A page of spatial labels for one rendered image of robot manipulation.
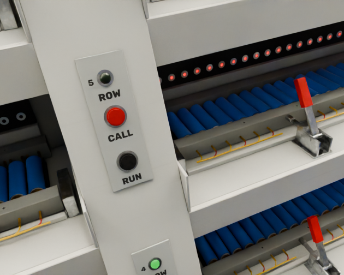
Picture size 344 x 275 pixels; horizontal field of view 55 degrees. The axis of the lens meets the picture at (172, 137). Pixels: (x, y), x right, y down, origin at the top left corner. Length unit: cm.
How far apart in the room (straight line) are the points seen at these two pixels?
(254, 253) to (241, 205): 14
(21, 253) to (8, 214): 4
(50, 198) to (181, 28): 21
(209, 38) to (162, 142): 11
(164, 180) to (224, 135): 12
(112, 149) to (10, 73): 10
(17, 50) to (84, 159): 10
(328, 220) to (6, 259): 44
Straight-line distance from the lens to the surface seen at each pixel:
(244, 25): 35
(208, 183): 38
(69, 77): 29
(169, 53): 32
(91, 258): 35
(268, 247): 52
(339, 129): 49
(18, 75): 30
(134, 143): 30
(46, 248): 36
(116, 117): 29
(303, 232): 55
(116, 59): 29
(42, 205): 37
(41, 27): 29
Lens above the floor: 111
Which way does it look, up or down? 17 degrees down
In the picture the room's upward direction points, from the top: 12 degrees counter-clockwise
